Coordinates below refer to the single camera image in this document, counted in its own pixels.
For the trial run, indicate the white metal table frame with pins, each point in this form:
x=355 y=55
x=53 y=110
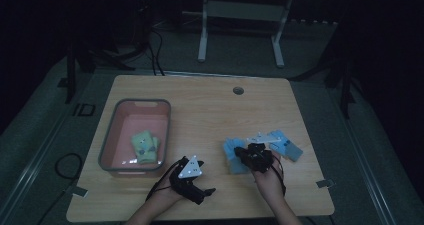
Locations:
x=243 y=10

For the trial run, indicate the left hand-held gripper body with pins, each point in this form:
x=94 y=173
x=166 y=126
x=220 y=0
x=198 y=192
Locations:
x=188 y=175

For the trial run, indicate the person's left hand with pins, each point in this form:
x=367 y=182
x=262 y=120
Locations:
x=166 y=190

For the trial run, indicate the pink basin with grey rim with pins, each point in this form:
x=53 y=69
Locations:
x=133 y=121

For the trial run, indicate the blue glove with grey cuff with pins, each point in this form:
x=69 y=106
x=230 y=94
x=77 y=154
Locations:
x=233 y=158
x=286 y=146

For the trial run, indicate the grey tape piece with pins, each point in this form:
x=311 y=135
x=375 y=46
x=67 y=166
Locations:
x=325 y=183
x=79 y=191

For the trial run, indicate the person's right hand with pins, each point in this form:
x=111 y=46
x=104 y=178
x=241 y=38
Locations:
x=268 y=181

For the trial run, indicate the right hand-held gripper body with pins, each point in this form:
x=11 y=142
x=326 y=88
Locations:
x=260 y=155

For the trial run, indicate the black metal stand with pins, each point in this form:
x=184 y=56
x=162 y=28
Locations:
x=345 y=85
x=71 y=71

